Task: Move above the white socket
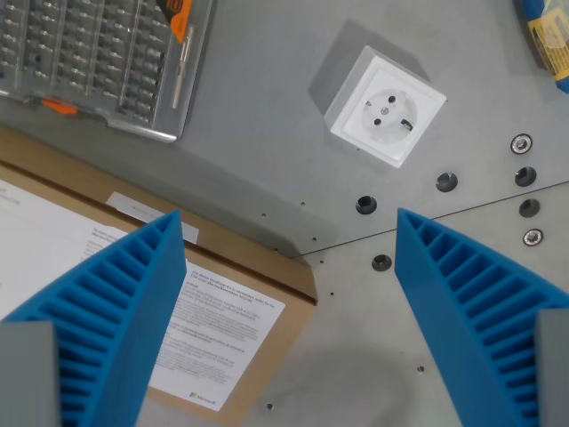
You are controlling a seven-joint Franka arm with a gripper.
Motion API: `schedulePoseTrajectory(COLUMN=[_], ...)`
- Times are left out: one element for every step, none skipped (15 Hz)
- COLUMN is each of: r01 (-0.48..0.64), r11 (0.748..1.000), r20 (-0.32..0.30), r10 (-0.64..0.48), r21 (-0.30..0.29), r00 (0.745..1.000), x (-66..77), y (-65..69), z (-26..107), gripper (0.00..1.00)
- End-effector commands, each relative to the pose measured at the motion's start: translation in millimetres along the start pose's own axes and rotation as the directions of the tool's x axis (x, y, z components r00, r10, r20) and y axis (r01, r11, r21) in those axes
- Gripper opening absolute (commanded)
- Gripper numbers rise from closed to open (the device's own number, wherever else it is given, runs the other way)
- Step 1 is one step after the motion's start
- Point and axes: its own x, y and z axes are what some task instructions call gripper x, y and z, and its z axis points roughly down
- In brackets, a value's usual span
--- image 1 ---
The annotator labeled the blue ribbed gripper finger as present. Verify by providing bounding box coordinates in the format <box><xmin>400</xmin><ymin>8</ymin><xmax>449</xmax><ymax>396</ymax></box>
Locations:
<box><xmin>0</xmin><ymin>210</ymin><xmax>188</xmax><ymax>427</ymax></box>
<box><xmin>393</xmin><ymin>207</ymin><xmax>569</xmax><ymax>427</ymax></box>

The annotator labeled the brown cardboard box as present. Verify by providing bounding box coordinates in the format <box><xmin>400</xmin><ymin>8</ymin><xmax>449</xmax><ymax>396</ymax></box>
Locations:
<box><xmin>0</xmin><ymin>124</ymin><xmax>319</xmax><ymax>424</ymax></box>

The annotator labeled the clear screwdriver bit set case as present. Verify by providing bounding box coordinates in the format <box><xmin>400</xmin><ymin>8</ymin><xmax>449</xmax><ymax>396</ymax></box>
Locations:
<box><xmin>0</xmin><ymin>0</ymin><xmax>215</xmax><ymax>144</ymax></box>

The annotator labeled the blue and yellow package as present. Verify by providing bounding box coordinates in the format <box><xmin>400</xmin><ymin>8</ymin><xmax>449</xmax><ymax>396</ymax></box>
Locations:
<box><xmin>513</xmin><ymin>0</ymin><xmax>569</xmax><ymax>94</ymax></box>

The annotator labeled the white wall socket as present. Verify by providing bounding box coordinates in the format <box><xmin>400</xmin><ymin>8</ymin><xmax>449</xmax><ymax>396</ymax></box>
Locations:
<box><xmin>323</xmin><ymin>44</ymin><xmax>447</xmax><ymax>169</ymax></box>

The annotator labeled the orange handled screwdriver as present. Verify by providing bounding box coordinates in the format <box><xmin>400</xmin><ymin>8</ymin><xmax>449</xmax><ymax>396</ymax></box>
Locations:
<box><xmin>162</xmin><ymin>0</ymin><xmax>196</xmax><ymax>110</ymax></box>

